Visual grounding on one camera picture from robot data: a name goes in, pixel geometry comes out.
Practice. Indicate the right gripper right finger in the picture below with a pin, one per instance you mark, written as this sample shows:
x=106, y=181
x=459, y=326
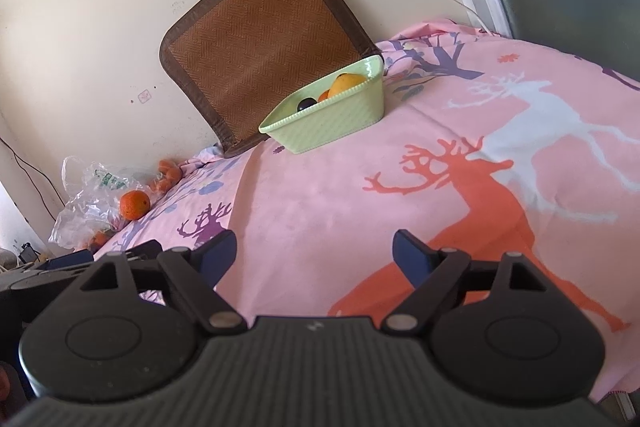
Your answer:
x=441, y=279

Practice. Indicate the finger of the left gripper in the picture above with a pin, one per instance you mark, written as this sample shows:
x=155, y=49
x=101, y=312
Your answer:
x=147, y=250

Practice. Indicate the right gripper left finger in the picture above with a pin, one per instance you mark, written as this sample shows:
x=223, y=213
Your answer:
x=172, y=294

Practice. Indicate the dark plum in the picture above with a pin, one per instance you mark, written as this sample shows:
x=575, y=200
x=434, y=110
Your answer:
x=306, y=103

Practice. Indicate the large yellow citrus fruit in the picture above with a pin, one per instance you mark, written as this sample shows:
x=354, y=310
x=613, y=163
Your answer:
x=344, y=82

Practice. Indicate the small orange tangerine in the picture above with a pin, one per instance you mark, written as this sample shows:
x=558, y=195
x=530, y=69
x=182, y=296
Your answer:
x=323, y=96

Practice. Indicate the left human hand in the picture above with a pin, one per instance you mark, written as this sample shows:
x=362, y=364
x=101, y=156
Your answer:
x=5, y=384

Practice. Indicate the large orange fruit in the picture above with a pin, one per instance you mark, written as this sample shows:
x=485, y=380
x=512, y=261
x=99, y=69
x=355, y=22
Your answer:
x=134, y=205

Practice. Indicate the orange tangerines in bag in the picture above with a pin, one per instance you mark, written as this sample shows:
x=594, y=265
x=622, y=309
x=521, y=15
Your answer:
x=168, y=175

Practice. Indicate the clear plastic bag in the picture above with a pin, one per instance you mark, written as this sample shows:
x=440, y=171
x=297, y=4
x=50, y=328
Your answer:
x=91, y=215

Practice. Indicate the pink patterned bedsheet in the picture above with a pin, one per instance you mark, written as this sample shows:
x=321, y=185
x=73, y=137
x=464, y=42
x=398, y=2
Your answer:
x=487, y=144

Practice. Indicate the brown woven seat cushion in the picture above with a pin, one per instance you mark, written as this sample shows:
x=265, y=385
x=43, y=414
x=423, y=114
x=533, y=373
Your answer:
x=236, y=60

